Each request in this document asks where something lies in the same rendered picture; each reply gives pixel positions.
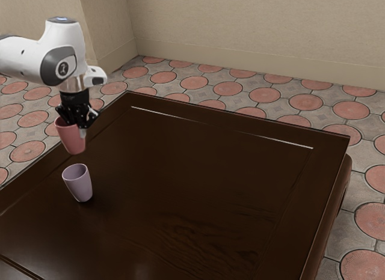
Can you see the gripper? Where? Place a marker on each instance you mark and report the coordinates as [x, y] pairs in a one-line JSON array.
[[74, 106]]

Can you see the pink cup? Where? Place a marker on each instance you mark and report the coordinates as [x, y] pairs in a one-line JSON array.
[[73, 139]]

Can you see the lilac cup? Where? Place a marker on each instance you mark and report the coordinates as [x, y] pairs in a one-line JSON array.
[[78, 182]]

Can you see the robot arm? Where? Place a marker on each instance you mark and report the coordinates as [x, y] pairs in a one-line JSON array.
[[36, 59]]

